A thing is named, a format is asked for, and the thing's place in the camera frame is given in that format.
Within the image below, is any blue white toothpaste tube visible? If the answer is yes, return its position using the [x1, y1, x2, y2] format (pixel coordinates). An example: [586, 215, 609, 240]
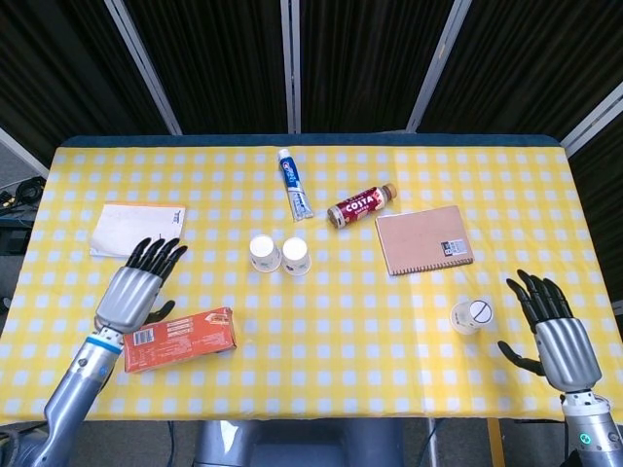
[276, 148, 313, 223]

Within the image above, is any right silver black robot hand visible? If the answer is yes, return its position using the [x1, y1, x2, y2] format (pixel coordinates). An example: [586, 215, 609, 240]
[496, 269, 603, 393]

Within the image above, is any white floral paper cup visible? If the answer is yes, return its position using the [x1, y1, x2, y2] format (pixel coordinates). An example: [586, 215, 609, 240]
[248, 233, 283, 272]
[280, 236, 312, 276]

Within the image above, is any black floor cable bundle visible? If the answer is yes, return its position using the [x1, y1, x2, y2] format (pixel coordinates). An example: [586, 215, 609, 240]
[0, 177, 48, 215]

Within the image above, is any red Costa coffee bottle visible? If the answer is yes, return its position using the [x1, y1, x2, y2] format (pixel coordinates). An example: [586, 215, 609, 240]
[326, 182, 399, 230]

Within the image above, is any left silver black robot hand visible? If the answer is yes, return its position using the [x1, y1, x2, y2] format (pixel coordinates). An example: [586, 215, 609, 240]
[94, 236, 189, 335]

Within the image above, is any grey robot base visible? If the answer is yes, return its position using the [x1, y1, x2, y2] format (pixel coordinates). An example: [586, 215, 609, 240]
[194, 418, 405, 467]

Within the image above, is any yellow white checked tablecloth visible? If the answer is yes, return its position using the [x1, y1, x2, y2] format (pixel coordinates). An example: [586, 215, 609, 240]
[0, 144, 623, 423]

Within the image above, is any white paper pad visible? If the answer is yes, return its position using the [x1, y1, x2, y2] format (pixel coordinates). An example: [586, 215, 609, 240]
[89, 201, 187, 259]

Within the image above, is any white partition frame post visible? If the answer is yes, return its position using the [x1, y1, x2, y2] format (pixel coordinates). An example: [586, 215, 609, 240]
[559, 81, 623, 156]
[280, 0, 302, 134]
[405, 0, 474, 133]
[0, 126, 50, 179]
[104, 0, 182, 136]

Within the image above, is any orange carton box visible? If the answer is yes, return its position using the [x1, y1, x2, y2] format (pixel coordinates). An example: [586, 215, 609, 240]
[122, 305, 238, 375]

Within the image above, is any small white lidded bottle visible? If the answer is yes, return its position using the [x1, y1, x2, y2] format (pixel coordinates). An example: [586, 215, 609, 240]
[450, 296, 495, 337]

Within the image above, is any brown spiral notebook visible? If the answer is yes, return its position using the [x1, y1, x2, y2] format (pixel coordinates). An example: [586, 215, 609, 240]
[374, 204, 475, 277]

